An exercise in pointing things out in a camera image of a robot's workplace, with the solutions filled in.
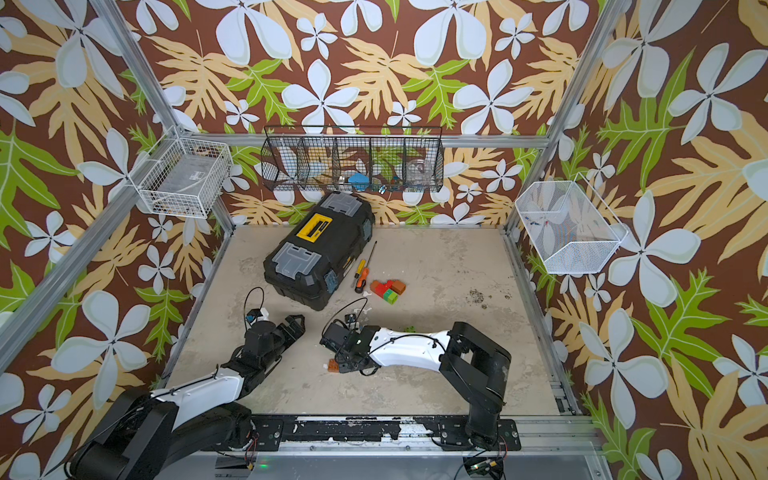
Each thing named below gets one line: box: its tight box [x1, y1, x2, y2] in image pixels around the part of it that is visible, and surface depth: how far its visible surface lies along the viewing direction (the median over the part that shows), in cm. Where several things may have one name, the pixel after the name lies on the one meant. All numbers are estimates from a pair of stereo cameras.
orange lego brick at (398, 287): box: [391, 280, 407, 295], surface depth 101 cm
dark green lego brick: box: [384, 289, 399, 305], surface depth 100 cm
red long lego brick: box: [369, 280, 393, 298], surface depth 103 cm
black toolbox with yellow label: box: [264, 191, 375, 311], surface depth 95 cm
